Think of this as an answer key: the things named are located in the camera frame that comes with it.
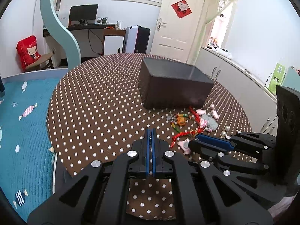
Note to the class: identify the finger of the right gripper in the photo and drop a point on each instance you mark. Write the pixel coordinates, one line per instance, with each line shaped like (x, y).
(206, 152)
(215, 142)

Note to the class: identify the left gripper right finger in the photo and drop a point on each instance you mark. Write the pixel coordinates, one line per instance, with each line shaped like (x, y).
(160, 167)

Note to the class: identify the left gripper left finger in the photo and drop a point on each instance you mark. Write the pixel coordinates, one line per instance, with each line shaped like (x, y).
(141, 154)

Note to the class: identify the white jade carved pendant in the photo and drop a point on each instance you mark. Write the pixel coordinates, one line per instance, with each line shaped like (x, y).
(208, 123)

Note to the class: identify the pink star charm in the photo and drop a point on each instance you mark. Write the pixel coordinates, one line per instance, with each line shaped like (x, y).
(184, 145)

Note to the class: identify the grey metal storage box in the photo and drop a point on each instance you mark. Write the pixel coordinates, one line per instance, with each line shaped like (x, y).
(171, 84)

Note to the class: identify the brown polka dot tablecloth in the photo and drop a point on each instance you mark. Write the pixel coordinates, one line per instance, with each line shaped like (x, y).
(96, 113)

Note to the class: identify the teal candy print bedspread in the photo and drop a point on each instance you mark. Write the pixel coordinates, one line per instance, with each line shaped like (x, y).
(26, 153)

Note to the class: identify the white panel door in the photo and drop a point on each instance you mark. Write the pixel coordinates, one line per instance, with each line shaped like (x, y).
(176, 38)

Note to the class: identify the white small cabinet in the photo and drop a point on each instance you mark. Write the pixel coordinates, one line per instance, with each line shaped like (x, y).
(113, 41)

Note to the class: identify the red heart door decoration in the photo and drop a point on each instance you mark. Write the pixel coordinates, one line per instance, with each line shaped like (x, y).
(181, 8)

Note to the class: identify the wooden stool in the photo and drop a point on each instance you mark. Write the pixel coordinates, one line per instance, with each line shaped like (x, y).
(43, 63)

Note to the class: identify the dark wooden desk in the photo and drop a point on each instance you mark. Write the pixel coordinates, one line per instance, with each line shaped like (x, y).
(77, 27)

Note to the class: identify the teal curved partition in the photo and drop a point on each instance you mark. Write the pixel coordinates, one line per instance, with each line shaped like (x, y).
(64, 37)

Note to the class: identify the black computer monitor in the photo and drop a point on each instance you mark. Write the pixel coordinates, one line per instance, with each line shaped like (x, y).
(83, 13)

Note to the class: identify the red cat print bag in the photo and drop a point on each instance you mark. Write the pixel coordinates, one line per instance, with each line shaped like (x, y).
(28, 51)

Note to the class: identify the white wall cabinets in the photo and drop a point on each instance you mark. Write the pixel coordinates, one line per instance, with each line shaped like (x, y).
(259, 105)

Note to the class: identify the silver door handle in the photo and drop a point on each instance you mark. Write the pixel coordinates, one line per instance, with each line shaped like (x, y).
(160, 24)

